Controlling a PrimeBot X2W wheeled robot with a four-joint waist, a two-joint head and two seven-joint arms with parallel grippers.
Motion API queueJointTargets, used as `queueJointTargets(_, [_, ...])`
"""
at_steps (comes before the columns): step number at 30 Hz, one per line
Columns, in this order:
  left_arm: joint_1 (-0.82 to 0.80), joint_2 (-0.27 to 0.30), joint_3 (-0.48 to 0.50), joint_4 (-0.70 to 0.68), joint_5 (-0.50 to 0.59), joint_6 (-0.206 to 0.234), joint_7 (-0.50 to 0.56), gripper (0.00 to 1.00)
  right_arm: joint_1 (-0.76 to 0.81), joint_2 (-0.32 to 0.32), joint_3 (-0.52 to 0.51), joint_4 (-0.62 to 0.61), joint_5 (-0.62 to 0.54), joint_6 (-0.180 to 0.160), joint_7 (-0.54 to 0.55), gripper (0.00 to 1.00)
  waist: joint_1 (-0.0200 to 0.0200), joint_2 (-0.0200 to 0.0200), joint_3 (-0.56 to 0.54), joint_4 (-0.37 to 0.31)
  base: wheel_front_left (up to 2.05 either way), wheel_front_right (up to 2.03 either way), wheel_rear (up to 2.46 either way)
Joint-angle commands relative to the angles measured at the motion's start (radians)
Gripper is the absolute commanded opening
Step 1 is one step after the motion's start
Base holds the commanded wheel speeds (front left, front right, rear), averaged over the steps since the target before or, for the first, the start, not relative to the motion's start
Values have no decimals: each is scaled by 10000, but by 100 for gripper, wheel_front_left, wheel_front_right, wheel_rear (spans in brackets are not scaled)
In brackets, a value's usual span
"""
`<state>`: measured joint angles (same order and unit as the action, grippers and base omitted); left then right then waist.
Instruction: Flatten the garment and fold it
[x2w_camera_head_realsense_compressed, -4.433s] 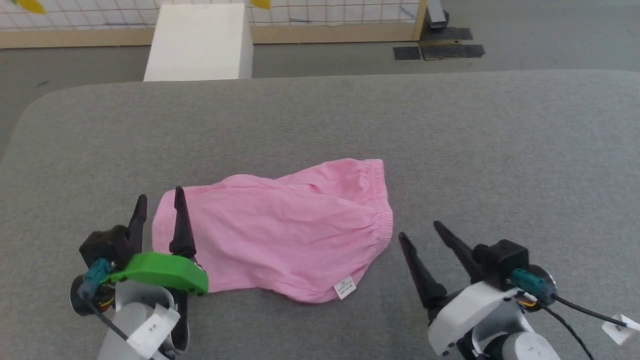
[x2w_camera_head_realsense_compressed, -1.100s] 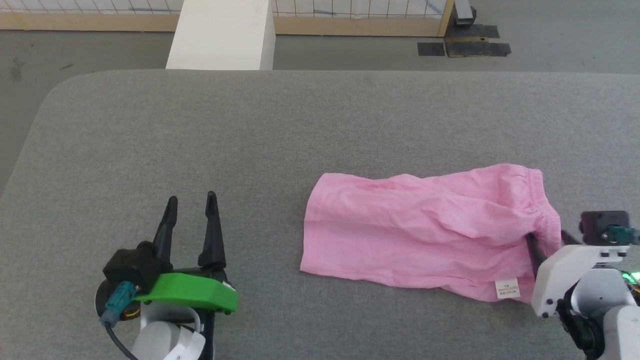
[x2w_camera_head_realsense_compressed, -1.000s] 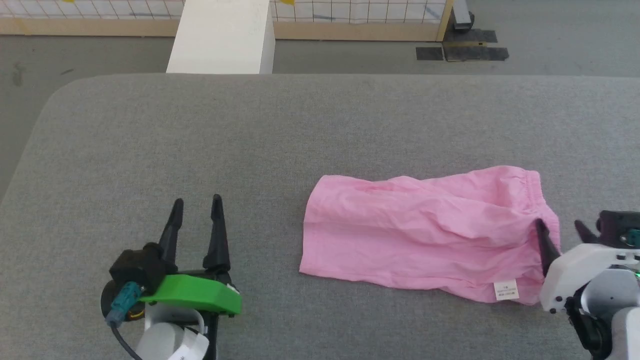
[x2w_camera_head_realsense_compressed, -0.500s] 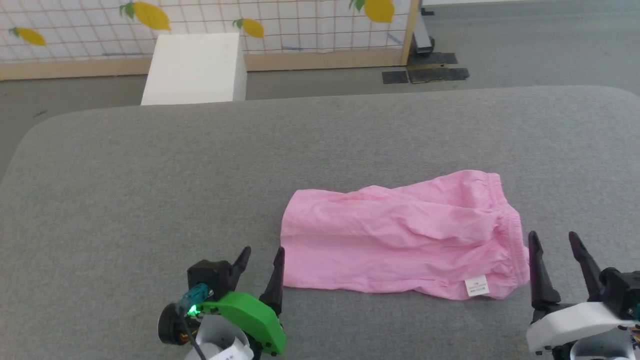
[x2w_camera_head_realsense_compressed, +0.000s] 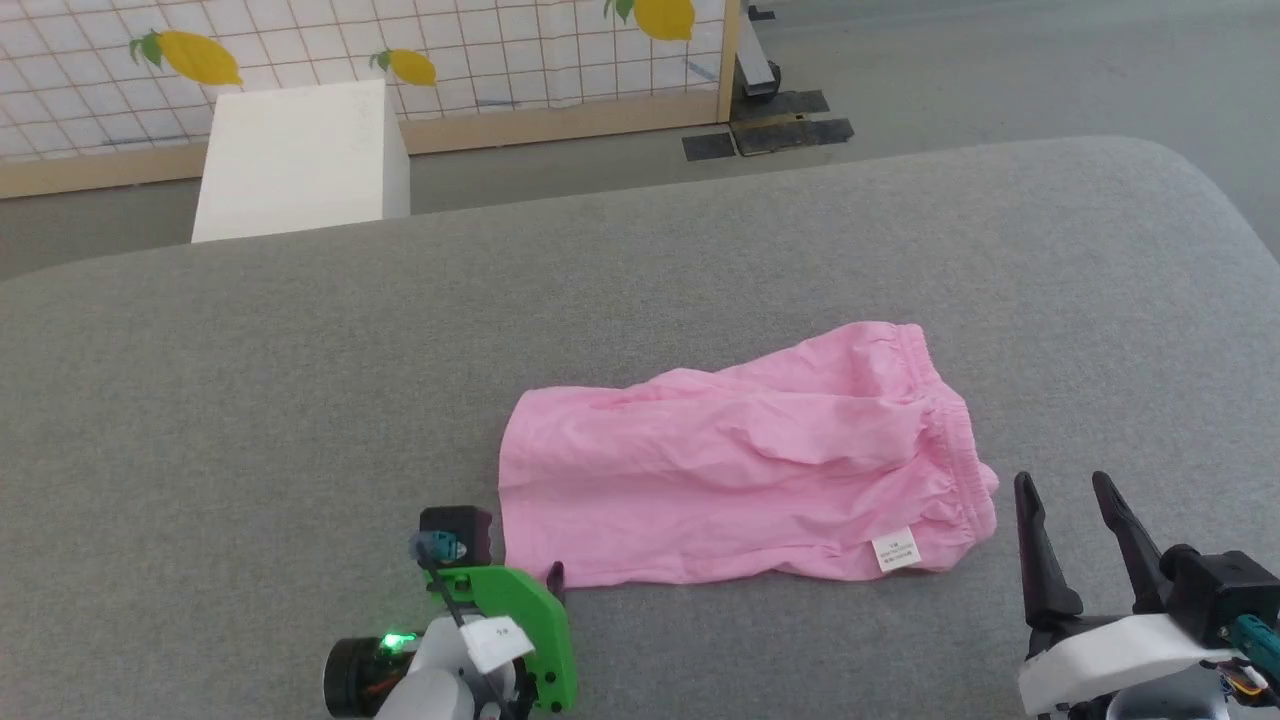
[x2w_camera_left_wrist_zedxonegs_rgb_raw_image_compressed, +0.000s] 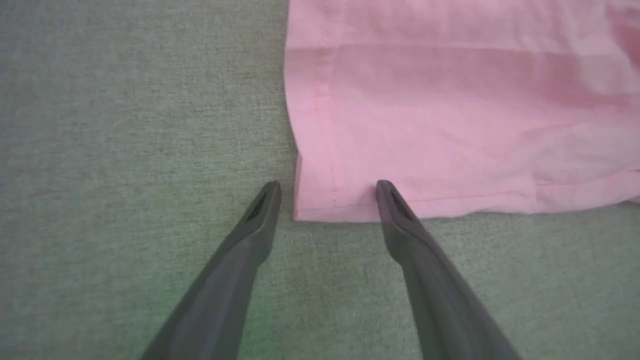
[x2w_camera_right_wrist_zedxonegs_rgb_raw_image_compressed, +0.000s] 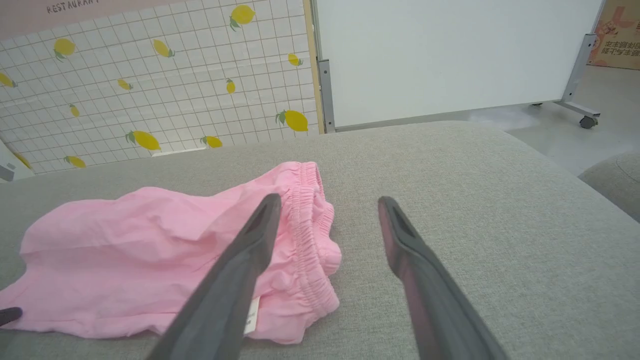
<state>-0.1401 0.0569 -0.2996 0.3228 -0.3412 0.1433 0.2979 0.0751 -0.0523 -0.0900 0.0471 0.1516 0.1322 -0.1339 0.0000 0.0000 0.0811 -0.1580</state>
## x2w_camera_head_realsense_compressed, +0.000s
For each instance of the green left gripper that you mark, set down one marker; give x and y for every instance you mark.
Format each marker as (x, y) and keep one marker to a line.
(550, 640)

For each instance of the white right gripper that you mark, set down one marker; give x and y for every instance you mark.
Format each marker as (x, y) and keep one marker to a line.
(1110, 655)

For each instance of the pink elastic waist shorts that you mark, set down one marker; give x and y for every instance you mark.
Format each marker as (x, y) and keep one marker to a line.
(750, 470)

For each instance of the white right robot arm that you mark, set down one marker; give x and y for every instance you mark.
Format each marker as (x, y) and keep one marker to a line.
(1160, 708)

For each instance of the black left wrist motor cylinder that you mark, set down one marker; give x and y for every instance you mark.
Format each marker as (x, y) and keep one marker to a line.
(350, 680)

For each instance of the grey fabric sofa cushion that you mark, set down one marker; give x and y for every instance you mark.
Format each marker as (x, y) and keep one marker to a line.
(300, 400)

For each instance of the black floor tape patch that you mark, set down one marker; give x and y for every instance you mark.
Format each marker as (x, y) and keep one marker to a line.
(710, 146)

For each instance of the white rectangular box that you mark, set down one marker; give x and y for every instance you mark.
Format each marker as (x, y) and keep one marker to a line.
(300, 160)

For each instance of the black floor plate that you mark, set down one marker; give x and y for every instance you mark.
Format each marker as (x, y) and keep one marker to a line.
(790, 125)

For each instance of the lemon print partition screen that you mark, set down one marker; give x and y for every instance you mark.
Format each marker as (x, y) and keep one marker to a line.
(450, 40)

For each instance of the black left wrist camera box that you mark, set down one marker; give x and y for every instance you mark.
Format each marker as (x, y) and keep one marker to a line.
(472, 530)

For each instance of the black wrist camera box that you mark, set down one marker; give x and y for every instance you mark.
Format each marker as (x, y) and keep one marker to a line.
(472, 530)
(1210, 590)

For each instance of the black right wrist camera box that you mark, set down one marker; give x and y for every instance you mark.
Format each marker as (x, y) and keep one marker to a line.
(1210, 590)

